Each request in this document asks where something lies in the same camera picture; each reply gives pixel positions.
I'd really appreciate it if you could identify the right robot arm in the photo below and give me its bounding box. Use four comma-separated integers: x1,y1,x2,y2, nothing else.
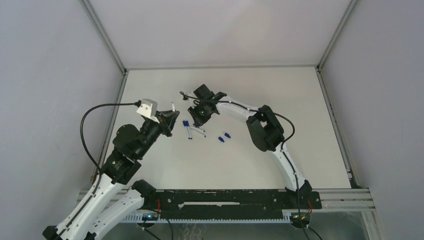
181,84,322,214

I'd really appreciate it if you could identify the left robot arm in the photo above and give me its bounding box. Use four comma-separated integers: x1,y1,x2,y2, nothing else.
42,110,180,240

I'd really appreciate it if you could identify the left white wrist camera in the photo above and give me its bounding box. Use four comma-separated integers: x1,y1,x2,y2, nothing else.
136,98,159,123

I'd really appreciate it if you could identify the black camera cable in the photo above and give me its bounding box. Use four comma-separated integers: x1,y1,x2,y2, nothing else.
54,101,140,240
179,91,314,240

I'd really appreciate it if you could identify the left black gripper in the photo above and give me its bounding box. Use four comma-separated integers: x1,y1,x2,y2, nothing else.
136,109,180,158

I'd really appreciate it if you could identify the left black camera cable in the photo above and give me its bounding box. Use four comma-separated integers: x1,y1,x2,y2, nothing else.
54,101,140,240

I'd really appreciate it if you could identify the right black camera cable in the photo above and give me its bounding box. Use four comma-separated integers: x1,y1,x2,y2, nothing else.
179,91,314,240

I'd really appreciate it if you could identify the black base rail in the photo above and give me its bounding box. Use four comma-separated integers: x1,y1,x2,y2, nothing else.
142,189,322,221

